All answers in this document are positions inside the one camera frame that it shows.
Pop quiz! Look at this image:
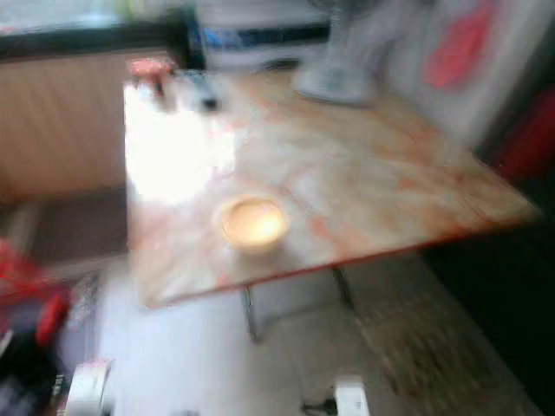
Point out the wooden counter with black top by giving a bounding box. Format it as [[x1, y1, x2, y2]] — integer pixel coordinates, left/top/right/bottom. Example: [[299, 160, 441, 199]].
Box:
[[0, 22, 196, 205]]

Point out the red lidded jar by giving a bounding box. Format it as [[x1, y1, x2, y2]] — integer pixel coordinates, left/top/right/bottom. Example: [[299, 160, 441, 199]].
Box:
[[128, 57, 176, 109]]

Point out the white standing fan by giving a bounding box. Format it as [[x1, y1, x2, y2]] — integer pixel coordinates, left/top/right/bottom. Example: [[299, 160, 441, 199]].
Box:
[[293, 0, 400, 105]]

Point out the small round beige bowl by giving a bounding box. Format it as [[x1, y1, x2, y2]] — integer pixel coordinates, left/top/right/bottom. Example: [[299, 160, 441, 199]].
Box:
[[219, 196, 291, 252]]

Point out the brown patterned floor mat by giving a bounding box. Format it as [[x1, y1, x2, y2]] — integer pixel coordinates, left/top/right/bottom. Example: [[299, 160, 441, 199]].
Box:
[[351, 260, 539, 416]]

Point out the square orange marble table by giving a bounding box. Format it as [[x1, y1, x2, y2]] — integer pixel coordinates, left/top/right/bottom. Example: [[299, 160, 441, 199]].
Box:
[[123, 68, 543, 343]]

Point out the white appliance with blue stripe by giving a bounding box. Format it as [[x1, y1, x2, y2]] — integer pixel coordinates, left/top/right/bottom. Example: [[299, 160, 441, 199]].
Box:
[[195, 0, 330, 70]]

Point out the red plastic bag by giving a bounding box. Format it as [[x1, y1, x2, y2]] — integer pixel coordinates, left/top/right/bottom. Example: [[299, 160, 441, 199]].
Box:
[[0, 238, 72, 348]]

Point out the grey bag with red print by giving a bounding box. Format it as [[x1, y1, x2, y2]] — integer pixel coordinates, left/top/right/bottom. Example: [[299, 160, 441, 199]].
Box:
[[386, 0, 555, 148]]

